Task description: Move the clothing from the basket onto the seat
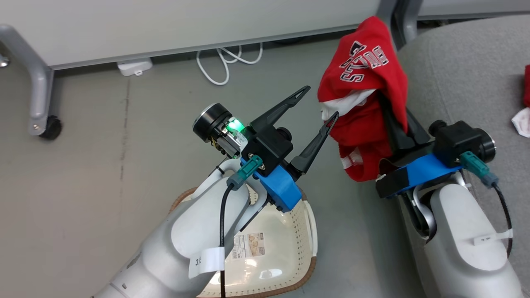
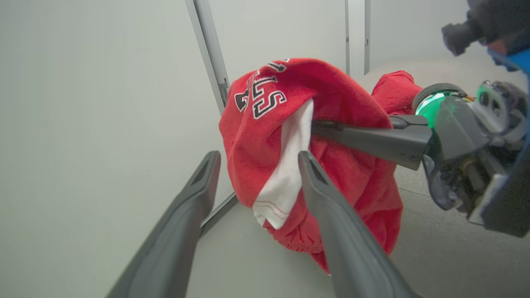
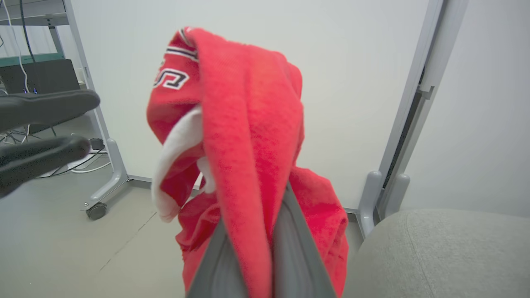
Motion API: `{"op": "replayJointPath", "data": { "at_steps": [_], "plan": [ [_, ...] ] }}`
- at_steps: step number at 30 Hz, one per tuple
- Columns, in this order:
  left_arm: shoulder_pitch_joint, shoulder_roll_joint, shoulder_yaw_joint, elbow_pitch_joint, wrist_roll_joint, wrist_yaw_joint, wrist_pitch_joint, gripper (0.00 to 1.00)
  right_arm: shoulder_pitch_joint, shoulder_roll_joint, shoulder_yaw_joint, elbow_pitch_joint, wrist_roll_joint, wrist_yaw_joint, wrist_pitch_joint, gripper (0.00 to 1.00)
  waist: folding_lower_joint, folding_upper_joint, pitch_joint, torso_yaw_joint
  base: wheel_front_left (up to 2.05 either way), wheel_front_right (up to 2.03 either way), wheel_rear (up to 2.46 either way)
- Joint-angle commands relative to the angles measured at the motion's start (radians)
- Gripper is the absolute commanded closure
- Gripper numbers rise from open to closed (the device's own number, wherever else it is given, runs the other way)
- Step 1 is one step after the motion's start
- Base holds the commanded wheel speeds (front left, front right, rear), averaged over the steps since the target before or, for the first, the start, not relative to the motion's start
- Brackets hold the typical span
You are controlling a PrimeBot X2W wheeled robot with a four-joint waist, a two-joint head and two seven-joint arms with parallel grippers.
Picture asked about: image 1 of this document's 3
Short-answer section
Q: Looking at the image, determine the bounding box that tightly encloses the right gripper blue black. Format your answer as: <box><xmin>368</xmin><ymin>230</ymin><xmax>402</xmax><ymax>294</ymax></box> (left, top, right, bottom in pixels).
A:
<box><xmin>376</xmin><ymin>96</ymin><xmax>463</xmax><ymax>199</ymax></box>

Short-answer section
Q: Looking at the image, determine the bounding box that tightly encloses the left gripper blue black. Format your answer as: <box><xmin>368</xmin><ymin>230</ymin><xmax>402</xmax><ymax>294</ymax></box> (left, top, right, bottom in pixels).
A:
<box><xmin>193</xmin><ymin>86</ymin><xmax>340</xmax><ymax>213</ymax></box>

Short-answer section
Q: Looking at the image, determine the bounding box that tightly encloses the red jersey with white lettering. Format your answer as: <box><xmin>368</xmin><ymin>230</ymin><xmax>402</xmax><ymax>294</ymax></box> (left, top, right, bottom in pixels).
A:
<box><xmin>317</xmin><ymin>16</ymin><xmax>410</xmax><ymax>183</ymax></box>

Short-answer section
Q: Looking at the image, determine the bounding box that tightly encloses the beige perforated laundry basket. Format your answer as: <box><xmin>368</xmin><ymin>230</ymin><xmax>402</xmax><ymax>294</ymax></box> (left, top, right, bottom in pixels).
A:
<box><xmin>169</xmin><ymin>187</ymin><xmax>318</xmax><ymax>298</ymax></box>

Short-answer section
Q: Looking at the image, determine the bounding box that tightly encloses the printed sticker inside basket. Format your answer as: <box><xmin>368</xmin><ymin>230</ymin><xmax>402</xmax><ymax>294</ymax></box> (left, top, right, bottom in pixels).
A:
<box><xmin>231</xmin><ymin>232</ymin><xmax>266</xmax><ymax>261</ymax></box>

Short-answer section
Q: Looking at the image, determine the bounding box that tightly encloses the grey metal leg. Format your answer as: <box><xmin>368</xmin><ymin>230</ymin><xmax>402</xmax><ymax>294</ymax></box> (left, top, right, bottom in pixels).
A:
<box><xmin>377</xmin><ymin>0</ymin><xmax>419</xmax><ymax>47</ymax></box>
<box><xmin>0</xmin><ymin>24</ymin><xmax>55</xmax><ymax>137</ymax></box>

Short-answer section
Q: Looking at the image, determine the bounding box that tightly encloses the white partition panel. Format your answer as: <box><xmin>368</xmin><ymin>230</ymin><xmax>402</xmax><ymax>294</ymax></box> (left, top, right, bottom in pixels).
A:
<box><xmin>0</xmin><ymin>0</ymin><xmax>382</xmax><ymax>70</ymax></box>

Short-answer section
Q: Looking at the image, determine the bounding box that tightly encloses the white power adapter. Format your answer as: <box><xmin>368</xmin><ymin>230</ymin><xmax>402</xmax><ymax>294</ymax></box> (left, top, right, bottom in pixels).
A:
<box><xmin>117</xmin><ymin>58</ymin><xmax>153</xmax><ymax>77</ymax></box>

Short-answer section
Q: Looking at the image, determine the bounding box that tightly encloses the black caster wheel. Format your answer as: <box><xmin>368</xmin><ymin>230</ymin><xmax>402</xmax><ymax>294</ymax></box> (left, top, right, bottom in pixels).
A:
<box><xmin>39</xmin><ymin>115</ymin><xmax>63</xmax><ymax>140</ymax></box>

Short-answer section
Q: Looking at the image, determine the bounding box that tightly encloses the left teal cable connector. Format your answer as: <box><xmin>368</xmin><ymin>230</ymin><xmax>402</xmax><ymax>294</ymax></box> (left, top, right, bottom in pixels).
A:
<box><xmin>226</xmin><ymin>155</ymin><xmax>265</xmax><ymax>191</ymax></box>

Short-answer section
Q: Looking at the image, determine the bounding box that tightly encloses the teal cable connector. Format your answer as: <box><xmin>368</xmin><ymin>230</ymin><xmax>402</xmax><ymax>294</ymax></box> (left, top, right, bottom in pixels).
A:
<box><xmin>226</xmin><ymin>155</ymin><xmax>265</xmax><ymax>191</ymax></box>
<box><xmin>460</xmin><ymin>151</ymin><xmax>500</xmax><ymax>188</ymax></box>

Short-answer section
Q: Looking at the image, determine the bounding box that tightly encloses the right teal cable connector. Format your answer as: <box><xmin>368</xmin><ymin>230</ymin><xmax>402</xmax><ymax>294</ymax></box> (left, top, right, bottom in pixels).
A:
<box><xmin>460</xmin><ymin>151</ymin><xmax>500</xmax><ymax>188</ymax></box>

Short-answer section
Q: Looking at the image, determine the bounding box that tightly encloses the white cable on floor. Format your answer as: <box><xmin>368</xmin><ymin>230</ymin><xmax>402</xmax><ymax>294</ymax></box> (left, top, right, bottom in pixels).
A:
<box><xmin>195</xmin><ymin>41</ymin><xmax>264</xmax><ymax>87</ymax></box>

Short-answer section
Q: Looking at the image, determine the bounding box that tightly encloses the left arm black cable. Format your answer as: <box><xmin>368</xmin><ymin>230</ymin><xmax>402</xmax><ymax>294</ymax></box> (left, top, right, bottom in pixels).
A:
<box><xmin>219</xmin><ymin>184</ymin><xmax>236</xmax><ymax>298</ymax></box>

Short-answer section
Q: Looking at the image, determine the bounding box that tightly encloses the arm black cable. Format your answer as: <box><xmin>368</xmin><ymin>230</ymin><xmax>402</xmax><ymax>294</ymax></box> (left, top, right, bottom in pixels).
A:
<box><xmin>492</xmin><ymin>184</ymin><xmax>514</xmax><ymax>258</ymax></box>
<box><xmin>219</xmin><ymin>184</ymin><xmax>236</xmax><ymax>298</ymax></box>

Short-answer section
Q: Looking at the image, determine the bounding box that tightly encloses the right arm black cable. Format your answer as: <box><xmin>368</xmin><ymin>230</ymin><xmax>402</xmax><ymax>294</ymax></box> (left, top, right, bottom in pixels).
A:
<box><xmin>492</xmin><ymin>184</ymin><xmax>514</xmax><ymax>258</ymax></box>

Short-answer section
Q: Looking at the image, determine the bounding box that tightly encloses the left cable white label tag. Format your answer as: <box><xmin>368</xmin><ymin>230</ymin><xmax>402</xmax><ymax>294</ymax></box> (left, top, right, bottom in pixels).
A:
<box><xmin>188</xmin><ymin>247</ymin><xmax>226</xmax><ymax>279</ymax></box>

